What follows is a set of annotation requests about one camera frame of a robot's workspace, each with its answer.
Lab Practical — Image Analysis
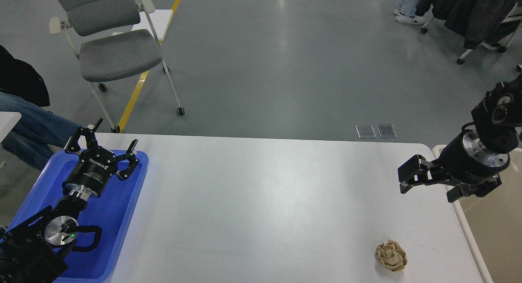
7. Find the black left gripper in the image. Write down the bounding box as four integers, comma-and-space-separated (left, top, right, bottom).
62, 118, 140, 198

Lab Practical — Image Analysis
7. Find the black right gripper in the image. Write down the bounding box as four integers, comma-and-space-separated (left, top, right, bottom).
398, 130, 510, 203

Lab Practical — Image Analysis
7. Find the brown paper ball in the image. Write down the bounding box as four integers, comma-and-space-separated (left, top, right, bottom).
375, 240, 408, 272

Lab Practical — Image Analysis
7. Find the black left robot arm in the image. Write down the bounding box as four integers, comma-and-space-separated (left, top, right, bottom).
1, 118, 140, 283

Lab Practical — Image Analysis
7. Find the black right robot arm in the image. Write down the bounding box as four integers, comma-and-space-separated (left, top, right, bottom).
398, 76, 522, 203

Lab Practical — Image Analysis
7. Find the blue plastic tray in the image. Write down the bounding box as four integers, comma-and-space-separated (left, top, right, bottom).
9, 151, 149, 283

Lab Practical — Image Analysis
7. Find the white plastic bin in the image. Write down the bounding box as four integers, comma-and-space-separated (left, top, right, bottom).
453, 148, 522, 283

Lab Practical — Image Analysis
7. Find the seated person in jeans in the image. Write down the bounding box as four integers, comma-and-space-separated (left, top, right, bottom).
0, 46, 80, 171

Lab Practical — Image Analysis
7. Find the right floor socket plate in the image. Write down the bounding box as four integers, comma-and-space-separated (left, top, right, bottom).
376, 124, 398, 139

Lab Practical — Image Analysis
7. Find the floor socket plate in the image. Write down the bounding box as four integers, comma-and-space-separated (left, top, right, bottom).
376, 124, 398, 139
355, 125, 377, 139

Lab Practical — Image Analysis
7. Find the left floor socket plate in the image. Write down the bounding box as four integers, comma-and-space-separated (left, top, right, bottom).
355, 125, 377, 139

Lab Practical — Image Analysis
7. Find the white side table corner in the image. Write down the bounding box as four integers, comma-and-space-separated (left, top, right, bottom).
0, 111, 21, 142

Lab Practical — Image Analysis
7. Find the grey office chair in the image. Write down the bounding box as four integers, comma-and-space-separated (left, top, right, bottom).
49, 0, 185, 116

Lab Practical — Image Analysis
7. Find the white floor board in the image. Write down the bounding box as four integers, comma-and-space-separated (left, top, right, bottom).
111, 9, 173, 43

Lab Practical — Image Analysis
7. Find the chair draped with dark coat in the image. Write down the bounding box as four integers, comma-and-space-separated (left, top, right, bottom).
415, 0, 521, 52

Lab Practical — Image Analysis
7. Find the person in light jeans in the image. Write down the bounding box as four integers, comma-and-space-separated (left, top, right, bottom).
394, 0, 426, 25

